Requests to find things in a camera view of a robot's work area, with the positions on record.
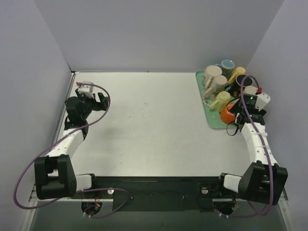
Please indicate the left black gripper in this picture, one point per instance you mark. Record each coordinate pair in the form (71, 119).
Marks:
(96, 101)

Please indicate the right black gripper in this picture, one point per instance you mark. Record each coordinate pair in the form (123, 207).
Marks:
(239, 106)

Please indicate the orange mug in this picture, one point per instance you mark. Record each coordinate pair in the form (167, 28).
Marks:
(226, 116)

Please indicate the pale yellow mug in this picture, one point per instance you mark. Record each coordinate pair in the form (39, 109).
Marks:
(220, 101)

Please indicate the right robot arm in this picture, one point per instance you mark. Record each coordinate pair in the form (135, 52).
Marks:
(264, 180)

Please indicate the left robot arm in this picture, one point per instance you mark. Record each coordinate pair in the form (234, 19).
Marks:
(54, 173)

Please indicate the cream floral mug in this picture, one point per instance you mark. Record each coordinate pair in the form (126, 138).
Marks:
(250, 90)

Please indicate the black mug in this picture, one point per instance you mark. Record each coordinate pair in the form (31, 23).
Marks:
(234, 89)

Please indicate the beige floral mug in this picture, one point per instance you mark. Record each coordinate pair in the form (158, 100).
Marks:
(217, 85)

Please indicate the blue teal mug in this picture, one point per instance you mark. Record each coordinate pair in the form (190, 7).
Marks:
(227, 66)

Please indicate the beige mug rear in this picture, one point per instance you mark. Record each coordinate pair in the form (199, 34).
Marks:
(210, 72)

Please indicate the green serving tray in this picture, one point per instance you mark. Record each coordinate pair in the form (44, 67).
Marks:
(212, 116)

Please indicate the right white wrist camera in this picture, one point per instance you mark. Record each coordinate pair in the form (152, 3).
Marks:
(262, 100)

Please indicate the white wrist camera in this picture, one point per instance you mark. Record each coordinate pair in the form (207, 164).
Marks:
(85, 89)
(262, 100)

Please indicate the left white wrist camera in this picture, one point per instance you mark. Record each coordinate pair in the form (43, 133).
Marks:
(85, 89)

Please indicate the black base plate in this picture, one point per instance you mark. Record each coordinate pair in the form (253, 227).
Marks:
(161, 193)

